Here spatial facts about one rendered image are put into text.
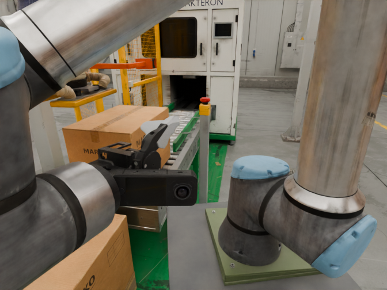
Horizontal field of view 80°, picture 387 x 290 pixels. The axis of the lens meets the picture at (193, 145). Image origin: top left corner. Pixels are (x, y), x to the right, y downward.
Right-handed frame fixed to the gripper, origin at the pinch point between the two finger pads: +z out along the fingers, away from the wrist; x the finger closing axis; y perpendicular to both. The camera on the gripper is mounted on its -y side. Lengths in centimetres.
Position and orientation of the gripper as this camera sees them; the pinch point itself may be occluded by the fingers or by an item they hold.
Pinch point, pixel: (180, 153)
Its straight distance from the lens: 45.5
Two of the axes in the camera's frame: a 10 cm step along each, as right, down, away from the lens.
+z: 4.2, -2.4, 8.8
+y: -9.1, -1.6, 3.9
